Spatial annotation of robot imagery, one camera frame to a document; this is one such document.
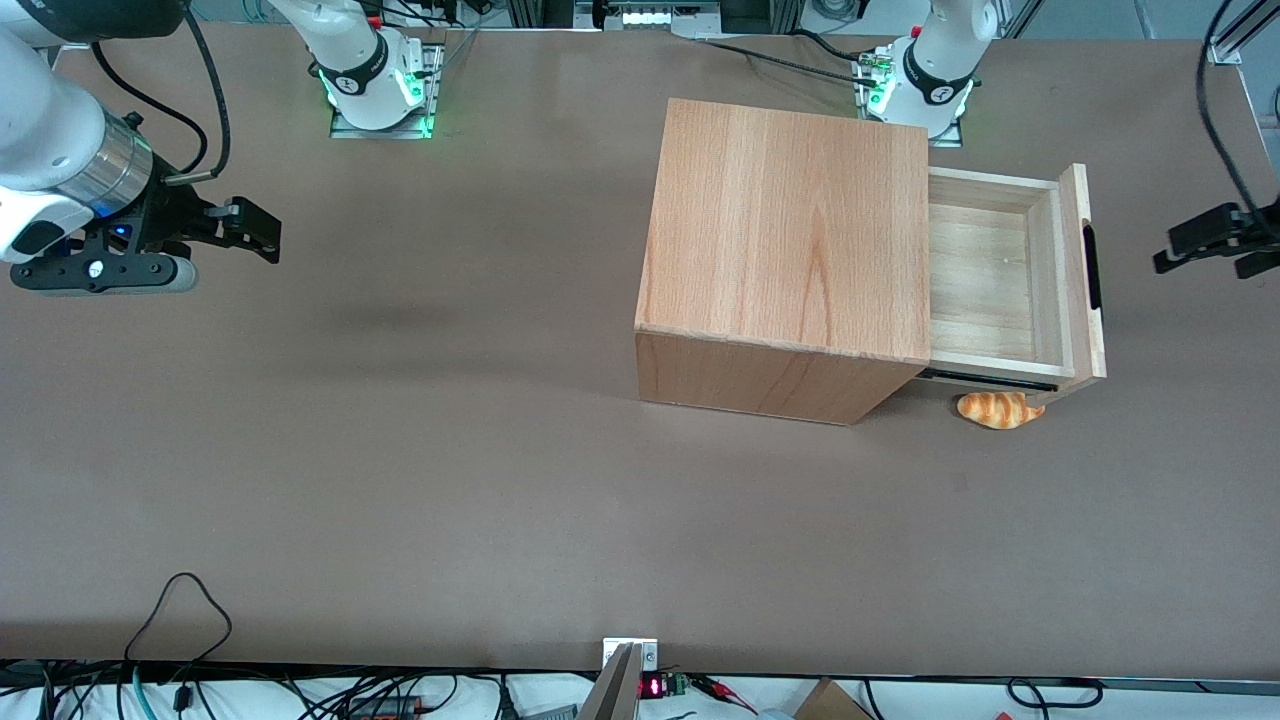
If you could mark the aluminium frame profile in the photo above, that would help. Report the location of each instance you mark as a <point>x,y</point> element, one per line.
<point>1240,35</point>

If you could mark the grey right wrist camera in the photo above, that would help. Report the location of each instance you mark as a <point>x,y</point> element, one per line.
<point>100,274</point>

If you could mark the light wooden drawer cabinet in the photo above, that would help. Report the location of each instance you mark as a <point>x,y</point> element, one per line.
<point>790,230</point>

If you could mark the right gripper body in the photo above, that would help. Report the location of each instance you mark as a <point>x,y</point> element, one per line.
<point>172,219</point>

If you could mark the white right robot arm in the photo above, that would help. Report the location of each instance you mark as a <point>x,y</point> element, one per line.
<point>50,130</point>

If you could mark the orange striped toy bread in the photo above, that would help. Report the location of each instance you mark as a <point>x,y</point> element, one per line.
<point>990,412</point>

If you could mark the white lit device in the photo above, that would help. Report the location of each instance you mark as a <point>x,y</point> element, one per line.
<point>660,16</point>

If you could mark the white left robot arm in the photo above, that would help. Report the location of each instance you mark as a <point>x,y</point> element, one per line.
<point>935,70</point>

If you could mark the brown cardboard piece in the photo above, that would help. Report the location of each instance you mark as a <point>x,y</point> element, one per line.
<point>830,703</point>

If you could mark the small metal bracket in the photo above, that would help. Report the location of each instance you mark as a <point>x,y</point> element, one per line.
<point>650,652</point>

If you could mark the red digit display module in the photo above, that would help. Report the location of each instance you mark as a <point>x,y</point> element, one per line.
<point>653,687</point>

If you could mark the red clip lead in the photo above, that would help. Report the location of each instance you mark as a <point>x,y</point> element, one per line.
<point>725,690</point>

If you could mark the brown wooden strip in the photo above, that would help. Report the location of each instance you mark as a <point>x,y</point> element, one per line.
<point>612,690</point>

